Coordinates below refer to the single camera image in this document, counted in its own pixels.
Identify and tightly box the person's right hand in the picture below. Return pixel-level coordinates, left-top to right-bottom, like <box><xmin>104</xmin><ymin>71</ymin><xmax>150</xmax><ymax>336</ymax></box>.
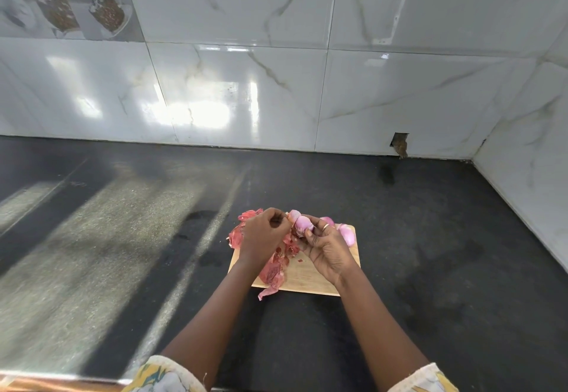
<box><xmin>298</xmin><ymin>215</ymin><xmax>359</xmax><ymax>286</ymax></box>

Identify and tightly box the person's left hand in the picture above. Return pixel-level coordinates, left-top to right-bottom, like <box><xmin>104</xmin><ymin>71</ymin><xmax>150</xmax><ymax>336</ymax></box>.
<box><xmin>238</xmin><ymin>208</ymin><xmax>293</xmax><ymax>269</ymax></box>

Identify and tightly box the person's right forearm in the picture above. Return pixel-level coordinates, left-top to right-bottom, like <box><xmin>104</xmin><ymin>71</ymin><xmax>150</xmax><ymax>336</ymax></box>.
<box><xmin>330</xmin><ymin>266</ymin><xmax>430</xmax><ymax>382</ymax></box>

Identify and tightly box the person's left forearm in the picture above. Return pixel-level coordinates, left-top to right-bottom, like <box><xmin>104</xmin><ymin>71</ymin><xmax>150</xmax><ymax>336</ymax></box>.
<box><xmin>160</xmin><ymin>258</ymin><xmax>265</xmax><ymax>391</ymax></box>

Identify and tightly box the wooden cutting board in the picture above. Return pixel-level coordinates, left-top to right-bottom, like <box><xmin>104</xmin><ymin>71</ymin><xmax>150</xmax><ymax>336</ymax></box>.
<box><xmin>227</xmin><ymin>223</ymin><xmax>361</xmax><ymax>298</ymax></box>

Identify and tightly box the pile of red onion peels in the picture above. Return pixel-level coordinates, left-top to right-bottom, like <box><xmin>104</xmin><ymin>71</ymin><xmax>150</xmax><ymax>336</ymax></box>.
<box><xmin>226</xmin><ymin>208</ymin><xmax>308</xmax><ymax>302</ymax></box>

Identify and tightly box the person's floral right sleeve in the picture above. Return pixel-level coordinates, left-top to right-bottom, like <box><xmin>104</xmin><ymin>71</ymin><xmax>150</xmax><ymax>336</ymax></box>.
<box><xmin>388</xmin><ymin>362</ymin><xmax>460</xmax><ymax>392</ymax></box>

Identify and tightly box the person's floral sleeve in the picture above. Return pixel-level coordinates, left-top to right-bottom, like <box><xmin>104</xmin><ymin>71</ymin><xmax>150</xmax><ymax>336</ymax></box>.
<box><xmin>122</xmin><ymin>355</ymin><xmax>207</xmax><ymax>392</ymax></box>
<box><xmin>388</xmin><ymin>362</ymin><xmax>460</xmax><ymax>392</ymax></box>

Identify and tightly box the person's floral left sleeve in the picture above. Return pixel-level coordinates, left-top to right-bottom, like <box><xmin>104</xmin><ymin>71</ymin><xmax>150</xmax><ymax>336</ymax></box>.
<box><xmin>122</xmin><ymin>355</ymin><xmax>207</xmax><ymax>392</ymax></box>

